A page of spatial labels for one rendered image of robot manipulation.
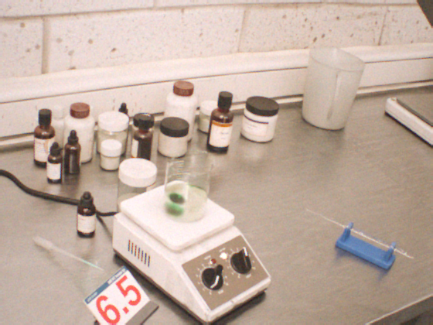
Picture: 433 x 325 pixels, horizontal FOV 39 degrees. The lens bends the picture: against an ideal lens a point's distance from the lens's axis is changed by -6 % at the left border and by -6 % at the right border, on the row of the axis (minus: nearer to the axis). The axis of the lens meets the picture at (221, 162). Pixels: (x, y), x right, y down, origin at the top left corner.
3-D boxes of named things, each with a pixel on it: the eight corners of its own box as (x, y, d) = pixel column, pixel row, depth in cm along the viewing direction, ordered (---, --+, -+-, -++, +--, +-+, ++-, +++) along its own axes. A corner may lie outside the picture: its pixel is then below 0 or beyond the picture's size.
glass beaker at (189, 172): (178, 232, 86) (185, 178, 82) (151, 207, 90) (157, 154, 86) (219, 218, 90) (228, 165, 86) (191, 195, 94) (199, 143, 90)
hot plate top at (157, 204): (236, 222, 91) (238, 217, 91) (174, 253, 83) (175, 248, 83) (178, 183, 98) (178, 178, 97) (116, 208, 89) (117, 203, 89)
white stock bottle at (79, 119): (73, 167, 112) (75, 116, 107) (56, 153, 115) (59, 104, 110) (97, 159, 115) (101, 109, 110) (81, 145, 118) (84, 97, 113)
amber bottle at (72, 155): (71, 176, 109) (73, 135, 105) (59, 169, 110) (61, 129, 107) (83, 170, 111) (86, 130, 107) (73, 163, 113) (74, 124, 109)
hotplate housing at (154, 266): (270, 291, 91) (281, 248, 87) (206, 330, 82) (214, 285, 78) (165, 217, 103) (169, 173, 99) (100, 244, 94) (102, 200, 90)
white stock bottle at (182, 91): (189, 145, 125) (197, 94, 119) (158, 139, 125) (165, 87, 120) (194, 131, 130) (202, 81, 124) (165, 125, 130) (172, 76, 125)
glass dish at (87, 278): (106, 301, 84) (107, 289, 83) (69, 289, 85) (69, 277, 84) (119, 277, 89) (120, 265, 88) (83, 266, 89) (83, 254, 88)
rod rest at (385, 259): (394, 260, 102) (401, 243, 100) (387, 270, 99) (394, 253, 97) (342, 236, 106) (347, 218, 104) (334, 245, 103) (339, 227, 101)
